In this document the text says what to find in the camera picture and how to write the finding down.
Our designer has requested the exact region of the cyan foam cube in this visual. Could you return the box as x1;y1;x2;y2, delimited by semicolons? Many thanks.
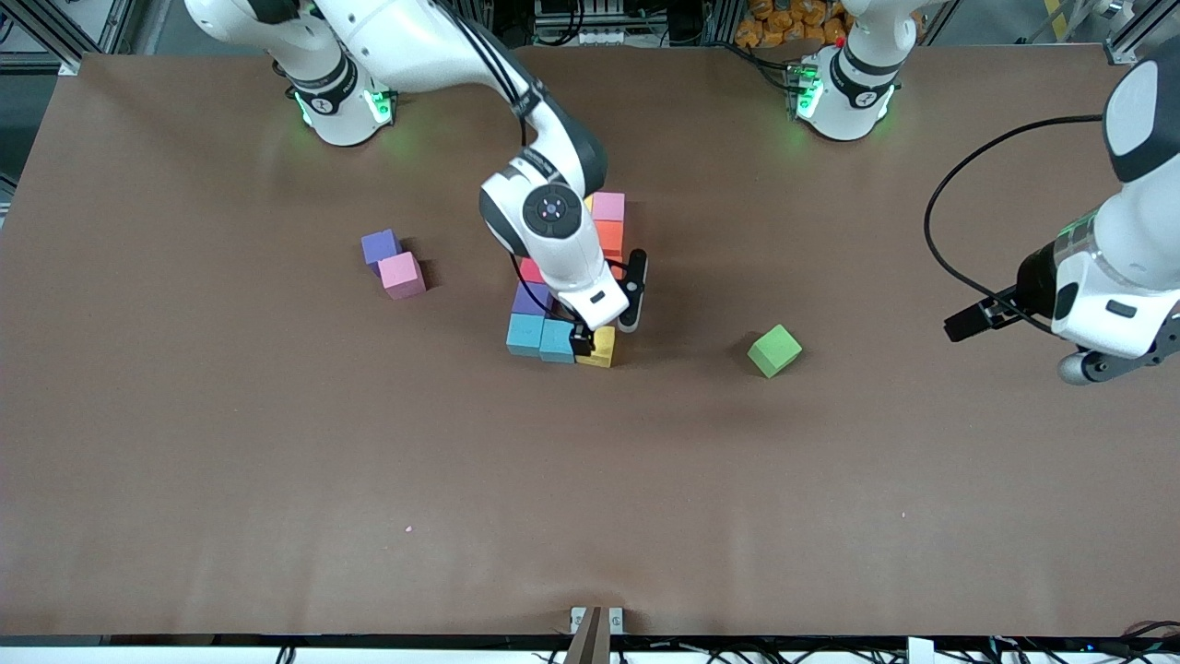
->
506;314;546;359
539;319;578;364

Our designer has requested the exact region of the purple foam cube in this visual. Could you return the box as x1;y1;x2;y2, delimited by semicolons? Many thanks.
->
512;281;554;320
362;228;405;270

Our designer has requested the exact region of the green foam cube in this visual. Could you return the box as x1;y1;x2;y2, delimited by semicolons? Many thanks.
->
747;324;803;378

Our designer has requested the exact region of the bag of orange items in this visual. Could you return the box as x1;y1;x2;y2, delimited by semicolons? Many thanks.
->
735;0;854;47

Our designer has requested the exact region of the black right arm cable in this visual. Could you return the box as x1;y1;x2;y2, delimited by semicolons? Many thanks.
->
509;254;577;326

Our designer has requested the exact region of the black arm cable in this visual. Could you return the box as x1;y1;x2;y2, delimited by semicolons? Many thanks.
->
509;254;577;326
925;114;1105;335

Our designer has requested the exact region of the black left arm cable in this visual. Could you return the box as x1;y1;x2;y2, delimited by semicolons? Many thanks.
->
925;114;1105;335

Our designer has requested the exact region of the silver mount bracket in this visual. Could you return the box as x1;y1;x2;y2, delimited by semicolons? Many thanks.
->
564;605;625;664

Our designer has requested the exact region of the black floor cable bundle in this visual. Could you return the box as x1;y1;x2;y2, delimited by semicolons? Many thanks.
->
986;620;1180;663

